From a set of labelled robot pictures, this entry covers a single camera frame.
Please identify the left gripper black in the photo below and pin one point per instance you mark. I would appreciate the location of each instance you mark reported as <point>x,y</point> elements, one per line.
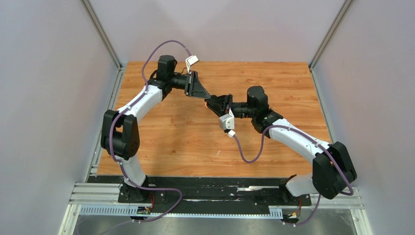
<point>195,89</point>

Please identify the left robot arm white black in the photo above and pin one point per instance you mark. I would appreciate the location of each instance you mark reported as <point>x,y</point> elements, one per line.
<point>120,134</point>

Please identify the aluminium frame post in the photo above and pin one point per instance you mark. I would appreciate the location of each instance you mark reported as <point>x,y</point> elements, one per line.
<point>101,33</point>
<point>331,32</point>

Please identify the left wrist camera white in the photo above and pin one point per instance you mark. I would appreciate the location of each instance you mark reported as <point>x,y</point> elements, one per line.
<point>191,60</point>

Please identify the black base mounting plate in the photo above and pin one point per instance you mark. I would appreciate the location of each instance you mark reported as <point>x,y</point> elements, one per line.
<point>162,183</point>

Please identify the right aluminium frame post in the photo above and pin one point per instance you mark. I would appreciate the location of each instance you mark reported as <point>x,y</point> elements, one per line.
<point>331,32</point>

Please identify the left aluminium frame post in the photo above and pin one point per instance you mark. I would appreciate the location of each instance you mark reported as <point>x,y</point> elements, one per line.
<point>101,33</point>

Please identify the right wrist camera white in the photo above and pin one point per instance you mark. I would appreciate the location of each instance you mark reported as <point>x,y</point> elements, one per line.
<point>227,123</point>

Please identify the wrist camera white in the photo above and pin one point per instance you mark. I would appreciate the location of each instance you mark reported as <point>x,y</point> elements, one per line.
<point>191,60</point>
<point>227,123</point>

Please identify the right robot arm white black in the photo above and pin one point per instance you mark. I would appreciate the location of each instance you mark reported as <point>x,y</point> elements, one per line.
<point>332,168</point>

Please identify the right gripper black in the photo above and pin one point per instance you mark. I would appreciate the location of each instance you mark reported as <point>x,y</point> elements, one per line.
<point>220,105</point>

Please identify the aluminium front rail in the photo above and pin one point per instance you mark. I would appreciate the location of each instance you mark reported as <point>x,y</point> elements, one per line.
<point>108,194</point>

